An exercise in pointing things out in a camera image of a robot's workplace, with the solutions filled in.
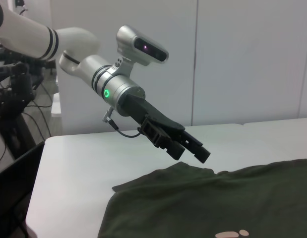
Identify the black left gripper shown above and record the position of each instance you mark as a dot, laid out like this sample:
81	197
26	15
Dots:
143	107

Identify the dark green FREE t-shirt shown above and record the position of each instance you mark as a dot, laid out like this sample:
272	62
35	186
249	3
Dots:
193	198

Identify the white furniture panel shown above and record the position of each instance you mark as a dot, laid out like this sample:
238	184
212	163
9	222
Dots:
56	116

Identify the black equipment rack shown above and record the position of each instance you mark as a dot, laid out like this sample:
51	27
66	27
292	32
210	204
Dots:
17	84

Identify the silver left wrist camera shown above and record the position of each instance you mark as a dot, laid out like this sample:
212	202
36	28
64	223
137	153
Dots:
133	42

